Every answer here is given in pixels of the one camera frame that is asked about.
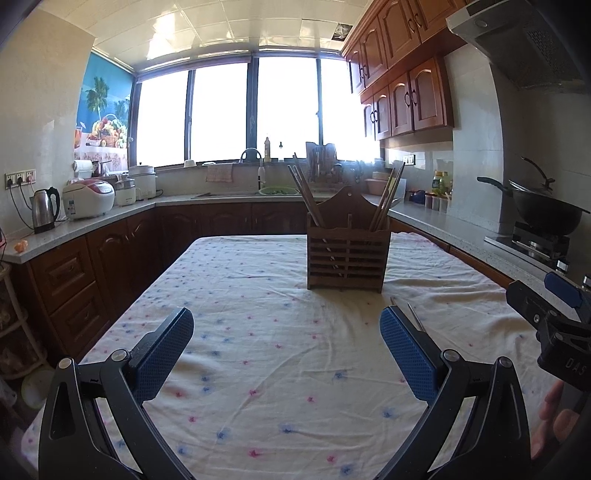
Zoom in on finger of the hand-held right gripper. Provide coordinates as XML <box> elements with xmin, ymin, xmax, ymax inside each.
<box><xmin>505</xmin><ymin>279</ymin><xmax>563</xmax><ymax>331</ymax></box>
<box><xmin>543</xmin><ymin>271</ymin><xmax>591</xmax><ymax>310</ymax></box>

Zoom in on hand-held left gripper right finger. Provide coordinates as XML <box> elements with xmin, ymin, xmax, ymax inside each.
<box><xmin>379</xmin><ymin>305</ymin><xmax>533</xmax><ymax>480</ymax></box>

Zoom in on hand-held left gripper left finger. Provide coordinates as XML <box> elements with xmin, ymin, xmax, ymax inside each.
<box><xmin>38</xmin><ymin>306</ymin><xmax>195</xmax><ymax>480</ymax></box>

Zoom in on wooden utensil holder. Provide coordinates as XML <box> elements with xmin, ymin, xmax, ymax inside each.
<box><xmin>306</xmin><ymin>185</ymin><xmax>393</xmax><ymax>294</ymax></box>

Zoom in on person's right hand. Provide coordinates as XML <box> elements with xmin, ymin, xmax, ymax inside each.
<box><xmin>530</xmin><ymin>380</ymin><xmax>581</xmax><ymax>460</ymax></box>

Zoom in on gas stove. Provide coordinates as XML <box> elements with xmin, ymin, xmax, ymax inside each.
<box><xmin>483</xmin><ymin>222</ymin><xmax>583</xmax><ymax>278</ymax></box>

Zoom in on black wok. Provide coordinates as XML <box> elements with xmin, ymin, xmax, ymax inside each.
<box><xmin>476</xmin><ymin>157</ymin><xmax>585</xmax><ymax>236</ymax></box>

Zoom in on dark wooden base cabinets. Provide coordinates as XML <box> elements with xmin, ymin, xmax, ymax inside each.
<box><xmin>9</xmin><ymin>202</ymin><xmax>514</xmax><ymax>372</ymax></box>

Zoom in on glass wok lid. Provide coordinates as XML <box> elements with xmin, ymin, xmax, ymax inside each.
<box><xmin>508</xmin><ymin>157</ymin><xmax>562</xmax><ymax>195</ymax></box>

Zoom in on floral tablecloth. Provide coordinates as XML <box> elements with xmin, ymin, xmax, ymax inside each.
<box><xmin>21</xmin><ymin>231</ymin><xmax>570</xmax><ymax>480</ymax></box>

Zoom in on white round container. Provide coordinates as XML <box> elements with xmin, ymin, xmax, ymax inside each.
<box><xmin>20</xmin><ymin>368</ymin><xmax>57</xmax><ymax>410</ymax></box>

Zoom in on row of spice jars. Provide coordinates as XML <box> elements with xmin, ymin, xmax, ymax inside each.
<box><xmin>424</xmin><ymin>191</ymin><xmax>450</xmax><ymax>213</ymax></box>

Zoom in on white storage rack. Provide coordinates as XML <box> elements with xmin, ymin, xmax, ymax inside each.
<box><xmin>0</xmin><ymin>262</ymin><xmax>48</xmax><ymax>380</ymax></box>

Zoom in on wooden chopstick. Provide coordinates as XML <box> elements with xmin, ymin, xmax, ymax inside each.
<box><xmin>294</xmin><ymin>152</ymin><xmax>327</xmax><ymax>230</ymax></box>
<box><xmin>299</xmin><ymin>165</ymin><xmax>328</xmax><ymax>229</ymax></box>
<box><xmin>287</xmin><ymin>165</ymin><xmax>324</xmax><ymax>230</ymax></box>
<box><xmin>375</xmin><ymin>161</ymin><xmax>407</xmax><ymax>230</ymax></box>
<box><xmin>371</xmin><ymin>167</ymin><xmax>400</xmax><ymax>230</ymax></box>
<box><xmin>368</xmin><ymin>170</ymin><xmax>396</xmax><ymax>230</ymax></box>

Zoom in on white blender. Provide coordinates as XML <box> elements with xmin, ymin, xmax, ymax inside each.
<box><xmin>114</xmin><ymin>173</ymin><xmax>139</xmax><ymax>206</ymax></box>

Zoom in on steel kitchen sink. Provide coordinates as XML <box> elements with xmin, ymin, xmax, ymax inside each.
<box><xmin>191</xmin><ymin>191</ymin><xmax>260</xmax><ymax>200</ymax></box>

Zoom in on white and red rice cooker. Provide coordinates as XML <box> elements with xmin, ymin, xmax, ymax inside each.
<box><xmin>62</xmin><ymin>179</ymin><xmax>116</xmax><ymax>220</ymax></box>

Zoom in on pink basin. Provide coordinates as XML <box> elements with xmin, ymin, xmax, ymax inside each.
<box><xmin>366</xmin><ymin>171</ymin><xmax>391</xmax><ymax>195</ymax></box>

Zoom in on white steel electric cooker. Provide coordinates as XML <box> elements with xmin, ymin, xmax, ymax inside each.
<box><xmin>128</xmin><ymin>164</ymin><xmax>159</xmax><ymax>202</ymax></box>

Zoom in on steel electric kettle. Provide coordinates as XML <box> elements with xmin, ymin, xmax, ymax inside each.
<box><xmin>30</xmin><ymin>186</ymin><xmax>61</xmax><ymax>234</ymax></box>

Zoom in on pink dishcloth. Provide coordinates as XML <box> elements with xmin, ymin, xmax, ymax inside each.
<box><xmin>205</xmin><ymin>164</ymin><xmax>234</xmax><ymax>184</ymax></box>

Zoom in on chrome kitchen faucet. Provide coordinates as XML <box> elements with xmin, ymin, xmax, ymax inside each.
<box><xmin>239</xmin><ymin>148</ymin><xmax>267</xmax><ymax>195</ymax></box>

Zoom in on large kitchen window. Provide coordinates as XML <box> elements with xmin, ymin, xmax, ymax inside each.
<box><xmin>131</xmin><ymin>52</ymin><xmax>385</xmax><ymax>169</ymax></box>

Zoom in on steel range hood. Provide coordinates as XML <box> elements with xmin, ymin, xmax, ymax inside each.
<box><xmin>445</xmin><ymin>0</ymin><xmax>591</xmax><ymax>92</ymax></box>

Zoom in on black power cable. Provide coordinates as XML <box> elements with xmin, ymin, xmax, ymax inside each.
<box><xmin>8</xmin><ymin>184</ymin><xmax>37</xmax><ymax>228</ymax></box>

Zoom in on white wall socket strip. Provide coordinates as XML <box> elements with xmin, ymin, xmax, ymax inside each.
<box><xmin>4</xmin><ymin>169</ymin><xmax>38</xmax><ymax>189</ymax></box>

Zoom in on wooden wall cabinets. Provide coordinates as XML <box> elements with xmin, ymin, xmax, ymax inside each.
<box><xmin>342</xmin><ymin>0</ymin><xmax>468</xmax><ymax>142</ymax></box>

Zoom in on tropical fruit wall poster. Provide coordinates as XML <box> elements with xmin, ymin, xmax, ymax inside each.
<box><xmin>74</xmin><ymin>51</ymin><xmax>140</xmax><ymax>162</ymax></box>

